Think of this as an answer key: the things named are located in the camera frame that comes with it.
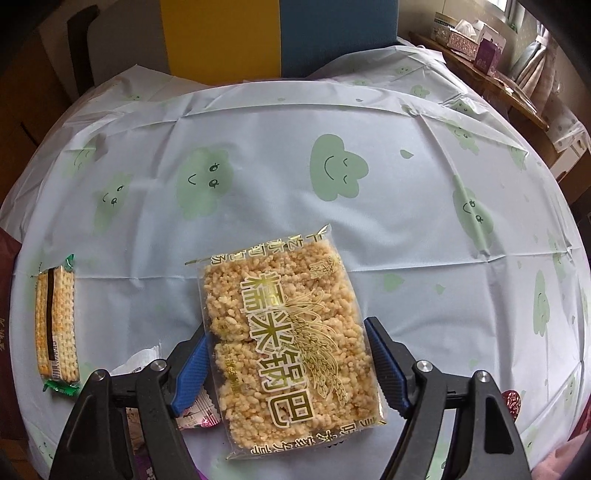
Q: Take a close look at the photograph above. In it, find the rice cracker packet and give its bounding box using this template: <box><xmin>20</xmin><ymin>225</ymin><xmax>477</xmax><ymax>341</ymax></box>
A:
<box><xmin>197</xmin><ymin>225</ymin><xmax>386</xmax><ymax>459</ymax></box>

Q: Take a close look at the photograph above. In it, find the purple snack packet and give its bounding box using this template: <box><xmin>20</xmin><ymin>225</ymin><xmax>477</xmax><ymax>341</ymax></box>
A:
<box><xmin>126</xmin><ymin>408</ymin><xmax>211</xmax><ymax>480</ymax></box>

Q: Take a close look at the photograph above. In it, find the dark red round candy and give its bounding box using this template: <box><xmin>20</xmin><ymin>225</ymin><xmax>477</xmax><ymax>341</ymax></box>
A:
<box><xmin>502</xmin><ymin>389</ymin><xmax>522</xmax><ymax>421</ymax></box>

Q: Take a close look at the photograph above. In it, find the pink quilt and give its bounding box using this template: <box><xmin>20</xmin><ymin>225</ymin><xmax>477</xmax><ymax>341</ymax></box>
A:
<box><xmin>532</xmin><ymin>432</ymin><xmax>589</xmax><ymax>480</ymax></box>

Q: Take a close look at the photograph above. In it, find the sandwich cracker packet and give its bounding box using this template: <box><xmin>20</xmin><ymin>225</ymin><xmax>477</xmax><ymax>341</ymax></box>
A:
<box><xmin>34</xmin><ymin>254</ymin><xmax>80</xmax><ymax>397</ymax></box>

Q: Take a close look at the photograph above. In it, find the white cloud-print tablecloth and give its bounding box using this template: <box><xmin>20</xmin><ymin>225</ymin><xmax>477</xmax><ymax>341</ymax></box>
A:
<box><xmin>1</xmin><ymin>46</ymin><xmax>590</xmax><ymax>479</ymax></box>

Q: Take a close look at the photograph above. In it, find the white stool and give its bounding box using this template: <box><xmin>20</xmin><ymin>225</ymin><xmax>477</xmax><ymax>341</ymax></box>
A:
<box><xmin>551</xmin><ymin>118</ymin><xmax>590</xmax><ymax>204</ymax></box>

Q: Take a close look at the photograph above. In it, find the wooden side table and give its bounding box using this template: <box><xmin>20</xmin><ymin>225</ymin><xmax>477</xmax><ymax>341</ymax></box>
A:
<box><xmin>409</xmin><ymin>32</ymin><xmax>558</xmax><ymax>165</ymax></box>

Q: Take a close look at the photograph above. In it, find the floral curtain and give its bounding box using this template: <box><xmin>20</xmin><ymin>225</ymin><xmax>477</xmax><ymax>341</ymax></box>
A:
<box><xmin>509</xmin><ymin>31</ymin><xmax>561</xmax><ymax>113</ymax></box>

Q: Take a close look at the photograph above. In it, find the purple box on side table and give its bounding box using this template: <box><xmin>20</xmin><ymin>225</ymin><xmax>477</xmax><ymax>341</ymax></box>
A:
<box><xmin>474</xmin><ymin>38</ymin><xmax>504</xmax><ymax>76</ymax></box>

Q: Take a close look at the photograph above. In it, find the tissue box on side table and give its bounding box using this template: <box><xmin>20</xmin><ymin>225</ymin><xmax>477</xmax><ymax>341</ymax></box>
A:
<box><xmin>431</xmin><ymin>12</ymin><xmax>479</xmax><ymax>61</ymax></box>

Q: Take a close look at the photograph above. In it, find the grey yellow blue headboard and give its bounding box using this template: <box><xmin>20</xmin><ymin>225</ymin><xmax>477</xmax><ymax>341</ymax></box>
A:
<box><xmin>87</xmin><ymin>0</ymin><xmax>399</xmax><ymax>85</ymax></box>

